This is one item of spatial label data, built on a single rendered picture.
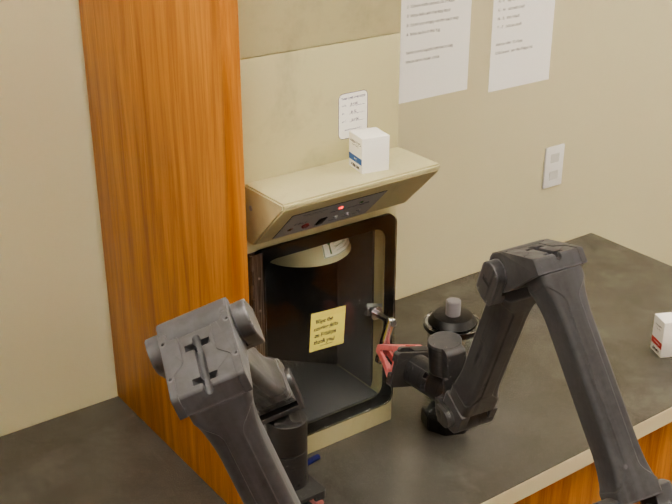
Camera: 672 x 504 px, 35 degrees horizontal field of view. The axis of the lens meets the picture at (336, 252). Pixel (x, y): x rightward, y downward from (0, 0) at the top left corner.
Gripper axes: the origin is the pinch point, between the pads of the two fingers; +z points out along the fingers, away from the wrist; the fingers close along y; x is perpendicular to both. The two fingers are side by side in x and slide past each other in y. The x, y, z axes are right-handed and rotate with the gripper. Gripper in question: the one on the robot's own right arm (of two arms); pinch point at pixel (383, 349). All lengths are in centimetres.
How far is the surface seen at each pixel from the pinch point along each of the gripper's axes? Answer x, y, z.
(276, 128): -36.8, 30.6, 5.1
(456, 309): -9.0, -12.8, -3.0
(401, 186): -31.4, 9.4, -3.9
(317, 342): 0.2, 12.1, 4.4
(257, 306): -6.6, 27.1, 4.3
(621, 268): -9, -101, 25
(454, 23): -59, -43, 48
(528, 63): -54, -71, 48
